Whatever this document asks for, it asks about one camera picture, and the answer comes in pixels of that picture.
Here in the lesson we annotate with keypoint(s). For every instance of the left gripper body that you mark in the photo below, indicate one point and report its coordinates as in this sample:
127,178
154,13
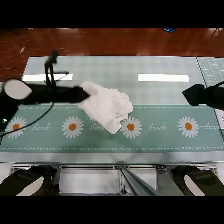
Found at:
71,94

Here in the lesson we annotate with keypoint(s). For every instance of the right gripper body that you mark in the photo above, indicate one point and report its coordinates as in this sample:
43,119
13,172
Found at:
195,95

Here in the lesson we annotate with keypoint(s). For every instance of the white garment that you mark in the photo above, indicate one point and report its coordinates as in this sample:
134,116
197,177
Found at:
106,105

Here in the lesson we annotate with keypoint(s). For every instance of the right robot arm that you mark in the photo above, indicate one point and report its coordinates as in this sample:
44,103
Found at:
216,97

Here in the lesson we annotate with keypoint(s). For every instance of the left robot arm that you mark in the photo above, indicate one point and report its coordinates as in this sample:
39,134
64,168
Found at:
33,94

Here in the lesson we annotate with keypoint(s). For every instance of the silver frame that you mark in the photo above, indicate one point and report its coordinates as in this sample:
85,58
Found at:
135,183

